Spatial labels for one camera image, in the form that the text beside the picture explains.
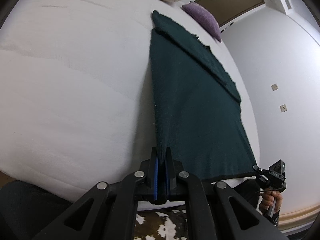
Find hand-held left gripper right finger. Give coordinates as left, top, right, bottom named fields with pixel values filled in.
left=165, top=147, right=288, bottom=240

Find brown white patterned rug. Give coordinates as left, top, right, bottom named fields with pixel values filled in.
left=135, top=209, right=189, bottom=238

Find person's dark pants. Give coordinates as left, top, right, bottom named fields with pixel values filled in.
left=0, top=179, right=262, bottom=240

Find person's right hand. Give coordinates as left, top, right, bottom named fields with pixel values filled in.
left=258, top=190, right=283, bottom=214

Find white bed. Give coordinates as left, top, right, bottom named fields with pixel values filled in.
left=0, top=0, right=261, bottom=212

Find dark green knit garment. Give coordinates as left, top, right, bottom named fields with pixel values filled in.
left=149, top=10, right=258, bottom=205

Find wooden baseboard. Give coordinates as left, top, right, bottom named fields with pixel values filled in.
left=276, top=203, right=318, bottom=231

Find wooden door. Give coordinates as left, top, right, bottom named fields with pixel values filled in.
left=194, top=0, right=265, bottom=28

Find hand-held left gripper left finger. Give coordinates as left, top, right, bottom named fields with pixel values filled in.
left=32, top=147, right=160, bottom=240

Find purple pillow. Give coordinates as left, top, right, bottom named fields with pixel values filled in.
left=182, top=1, right=222, bottom=42

